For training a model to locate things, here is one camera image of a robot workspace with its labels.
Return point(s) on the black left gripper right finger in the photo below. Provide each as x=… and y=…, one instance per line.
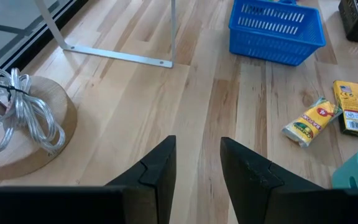
x=247, y=180

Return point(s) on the blue plastic basket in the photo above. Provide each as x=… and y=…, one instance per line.
x=275, y=46

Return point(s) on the white shade wooden base lamp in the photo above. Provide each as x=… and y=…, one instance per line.
x=42, y=149

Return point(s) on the yellow crayon pack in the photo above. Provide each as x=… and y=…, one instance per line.
x=312, y=119

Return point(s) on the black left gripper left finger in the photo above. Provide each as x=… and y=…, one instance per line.
x=163, y=168

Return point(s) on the white perforated metal shelf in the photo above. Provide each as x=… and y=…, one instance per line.
x=120, y=56

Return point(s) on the black plastic basket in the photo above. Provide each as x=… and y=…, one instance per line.
x=356, y=28

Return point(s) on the teal plastic bin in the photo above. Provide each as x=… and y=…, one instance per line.
x=346, y=171

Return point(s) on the yellow crayon box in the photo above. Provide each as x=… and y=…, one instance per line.
x=351, y=102

